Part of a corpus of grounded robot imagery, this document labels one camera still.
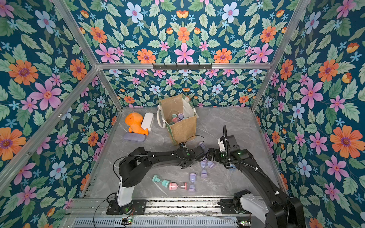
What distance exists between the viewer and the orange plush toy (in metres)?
1.03

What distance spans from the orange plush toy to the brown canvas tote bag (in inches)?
6.2

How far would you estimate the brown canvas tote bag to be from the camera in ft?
2.83
